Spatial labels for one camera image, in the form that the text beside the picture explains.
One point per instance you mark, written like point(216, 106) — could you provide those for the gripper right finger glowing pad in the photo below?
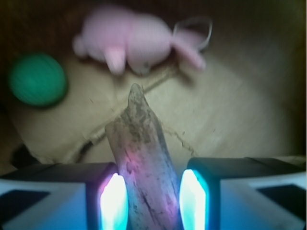
point(243, 194)

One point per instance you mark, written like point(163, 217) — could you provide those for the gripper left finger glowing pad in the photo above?
point(82, 196)

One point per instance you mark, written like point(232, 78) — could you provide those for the brown wood chip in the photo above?
point(138, 144)

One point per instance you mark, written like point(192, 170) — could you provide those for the brown paper bag bin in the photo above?
point(250, 101)

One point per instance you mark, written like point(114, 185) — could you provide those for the green dimpled ball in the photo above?
point(38, 80)

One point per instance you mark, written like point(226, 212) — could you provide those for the pink plush bunny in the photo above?
point(119, 36)

